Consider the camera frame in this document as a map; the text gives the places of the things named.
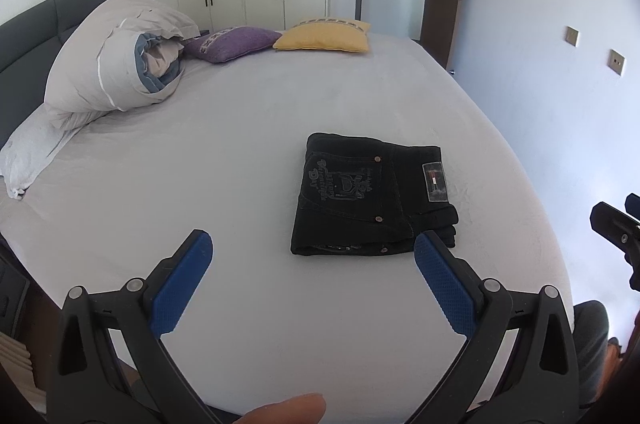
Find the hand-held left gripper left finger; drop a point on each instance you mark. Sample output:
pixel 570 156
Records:
pixel 182 284

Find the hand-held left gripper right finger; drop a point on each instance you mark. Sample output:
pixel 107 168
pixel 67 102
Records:
pixel 447 289

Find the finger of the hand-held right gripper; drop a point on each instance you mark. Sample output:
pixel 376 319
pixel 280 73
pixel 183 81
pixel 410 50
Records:
pixel 617 229

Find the black denim pants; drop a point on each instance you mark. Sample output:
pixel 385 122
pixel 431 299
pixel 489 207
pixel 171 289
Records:
pixel 350 204

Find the person's left hand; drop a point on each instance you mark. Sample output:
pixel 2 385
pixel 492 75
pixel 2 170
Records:
pixel 285 409

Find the person's grey trouser leg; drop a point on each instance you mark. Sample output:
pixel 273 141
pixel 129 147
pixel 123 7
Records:
pixel 592 344

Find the bed with white sheet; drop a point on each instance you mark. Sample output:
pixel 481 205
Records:
pixel 200 154

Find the bedside table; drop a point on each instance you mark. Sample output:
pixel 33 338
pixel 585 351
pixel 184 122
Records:
pixel 15 289

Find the white pillow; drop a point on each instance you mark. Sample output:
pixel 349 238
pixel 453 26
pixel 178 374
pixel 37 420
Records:
pixel 30 149

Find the rolled grey white duvet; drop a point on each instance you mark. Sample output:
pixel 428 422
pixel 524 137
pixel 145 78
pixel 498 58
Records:
pixel 100 54

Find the purple cushion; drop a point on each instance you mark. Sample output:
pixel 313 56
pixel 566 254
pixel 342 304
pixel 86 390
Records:
pixel 235 42

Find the yellow cushion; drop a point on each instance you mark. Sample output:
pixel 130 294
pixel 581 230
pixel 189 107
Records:
pixel 325 37

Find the dark grey headboard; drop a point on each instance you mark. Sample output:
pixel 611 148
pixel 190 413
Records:
pixel 40 14

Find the metal wall switch plate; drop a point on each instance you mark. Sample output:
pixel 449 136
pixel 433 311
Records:
pixel 572 36
pixel 616 62

